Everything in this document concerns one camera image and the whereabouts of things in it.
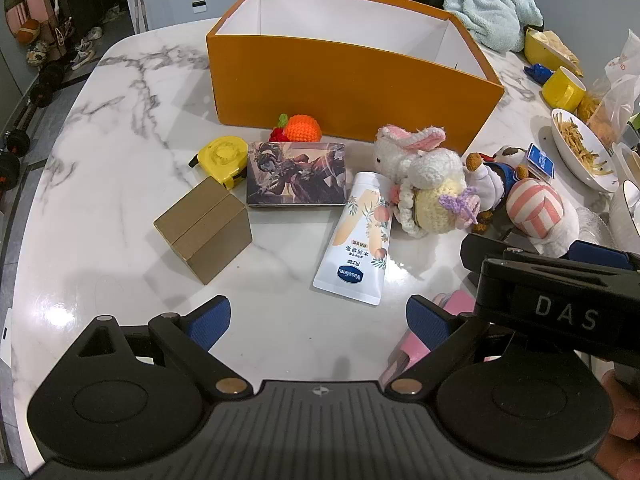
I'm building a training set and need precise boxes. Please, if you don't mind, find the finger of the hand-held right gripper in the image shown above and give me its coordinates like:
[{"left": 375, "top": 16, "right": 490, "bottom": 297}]
[
  {"left": 570, "top": 240, "right": 640, "bottom": 273},
  {"left": 460, "top": 234, "right": 571, "bottom": 273}
]

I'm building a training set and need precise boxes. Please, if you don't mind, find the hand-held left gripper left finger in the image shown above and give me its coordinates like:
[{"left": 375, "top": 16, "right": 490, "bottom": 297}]
[{"left": 75, "top": 295, "right": 253, "bottom": 397}]

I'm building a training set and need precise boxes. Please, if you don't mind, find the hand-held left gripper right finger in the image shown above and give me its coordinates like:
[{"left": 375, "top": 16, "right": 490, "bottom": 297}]
[{"left": 385, "top": 295, "right": 506, "bottom": 397}]

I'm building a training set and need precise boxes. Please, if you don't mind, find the pale pink box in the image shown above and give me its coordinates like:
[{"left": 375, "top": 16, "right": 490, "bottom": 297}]
[{"left": 380, "top": 290, "right": 478, "bottom": 386}]

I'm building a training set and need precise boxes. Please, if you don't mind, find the pink striped white plush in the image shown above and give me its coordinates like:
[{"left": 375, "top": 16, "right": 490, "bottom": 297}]
[{"left": 505, "top": 177, "right": 581, "bottom": 259}]

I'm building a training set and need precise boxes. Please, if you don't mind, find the gold cube box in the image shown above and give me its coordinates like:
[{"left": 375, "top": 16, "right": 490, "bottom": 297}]
[{"left": 153, "top": 177, "right": 252, "bottom": 286}]

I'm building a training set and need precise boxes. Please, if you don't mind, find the white crochet bunny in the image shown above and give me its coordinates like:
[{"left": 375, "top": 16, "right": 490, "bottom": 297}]
[{"left": 375, "top": 125, "right": 482, "bottom": 238}]

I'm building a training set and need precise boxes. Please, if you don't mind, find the white lotion tube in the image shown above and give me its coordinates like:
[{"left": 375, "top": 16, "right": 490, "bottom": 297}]
[{"left": 312, "top": 171, "right": 392, "bottom": 306}]

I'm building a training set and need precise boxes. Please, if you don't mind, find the printed picture box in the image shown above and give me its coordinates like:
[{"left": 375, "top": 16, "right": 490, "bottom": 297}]
[{"left": 246, "top": 141, "right": 347, "bottom": 207}]

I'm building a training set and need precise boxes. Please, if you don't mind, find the orange cardboard box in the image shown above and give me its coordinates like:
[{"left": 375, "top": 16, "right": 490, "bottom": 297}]
[{"left": 206, "top": 0, "right": 506, "bottom": 153}]

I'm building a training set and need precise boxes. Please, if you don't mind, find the person's right hand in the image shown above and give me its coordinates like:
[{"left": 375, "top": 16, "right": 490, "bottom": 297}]
[{"left": 599, "top": 372, "right": 640, "bottom": 445}]

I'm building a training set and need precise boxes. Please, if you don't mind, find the clear glass plate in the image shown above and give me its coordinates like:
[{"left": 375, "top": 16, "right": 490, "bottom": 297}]
[{"left": 570, "top": 205, "right": 616, "bottom": 248}]

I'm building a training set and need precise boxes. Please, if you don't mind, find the white ceramic bowl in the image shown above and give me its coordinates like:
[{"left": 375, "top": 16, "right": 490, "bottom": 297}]
[
  {"left": 607, "top": 180, "right": 640, "bottom": 251},
  {"left": 611, "top": 141, "right": 640, "bottom": 186}
]

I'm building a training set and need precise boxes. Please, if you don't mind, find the small blue card box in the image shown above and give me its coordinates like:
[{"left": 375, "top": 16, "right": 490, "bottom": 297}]
[{"left": 525, "top": 143, "right": 558, "bottom": 182}]

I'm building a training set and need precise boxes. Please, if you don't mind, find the white bowl of fries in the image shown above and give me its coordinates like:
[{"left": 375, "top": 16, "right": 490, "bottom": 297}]
[{"left": 551, "top": 108, "right": 621, "bottom": 193}]

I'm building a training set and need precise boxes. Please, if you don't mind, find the clear plastic snack bag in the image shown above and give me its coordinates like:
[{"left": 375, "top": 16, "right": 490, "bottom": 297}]
[{"left": 577, "top": 30, "right": 640, "bottom": 148}]

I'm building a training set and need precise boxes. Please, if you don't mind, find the yellow tape measure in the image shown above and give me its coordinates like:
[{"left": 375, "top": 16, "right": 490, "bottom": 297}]
[{"left": 189, "top": 136, "right": 249, "bottom": 190}]

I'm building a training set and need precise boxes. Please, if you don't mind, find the yellow cup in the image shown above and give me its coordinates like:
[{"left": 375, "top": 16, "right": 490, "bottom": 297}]
[{"left": 541, "top": 66, "right": 586, "bottom": 110}]

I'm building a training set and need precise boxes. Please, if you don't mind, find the white flat device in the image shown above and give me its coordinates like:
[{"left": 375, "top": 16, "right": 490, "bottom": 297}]
[{"left": 0, "top": 307, "right": 16, "bottom": 366}]

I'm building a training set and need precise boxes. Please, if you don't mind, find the yellow bowl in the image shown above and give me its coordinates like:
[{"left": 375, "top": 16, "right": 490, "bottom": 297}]
[{"left": 523, "top": 27, "right": 583, "bottom": 72}]

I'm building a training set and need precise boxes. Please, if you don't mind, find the orange crochet fruit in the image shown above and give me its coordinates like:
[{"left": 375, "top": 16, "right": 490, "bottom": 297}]
[{"left": 269, "top": 113, "right": 322, "bottom": 142}]

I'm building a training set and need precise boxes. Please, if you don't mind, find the light blue fleece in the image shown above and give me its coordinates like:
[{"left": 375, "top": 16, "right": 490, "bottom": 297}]
[{"left": 442, "top": 0, "right": 544, "bottom": 53}]

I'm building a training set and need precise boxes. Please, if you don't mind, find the black dumbbell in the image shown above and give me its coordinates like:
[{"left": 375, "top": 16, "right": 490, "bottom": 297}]
[
  {"left": 37, "top": 62, "right": 66, "bottom": 108},
  {"left": 0, "top": 127, "right": 31, "bottom": 156},
  {"left": 0, "top": 152, "right": 21, "bottom": 186}
]

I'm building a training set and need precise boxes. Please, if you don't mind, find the orange basketball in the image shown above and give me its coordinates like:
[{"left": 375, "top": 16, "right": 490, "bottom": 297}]
[{"left": 16, "top": 17, "right": 41, "bottom": 43}]

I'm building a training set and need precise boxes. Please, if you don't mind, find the pink bag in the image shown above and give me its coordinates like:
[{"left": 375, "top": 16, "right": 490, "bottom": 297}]
[{"left": 5, "top": 0, "right": 53, "bottom": 36}]

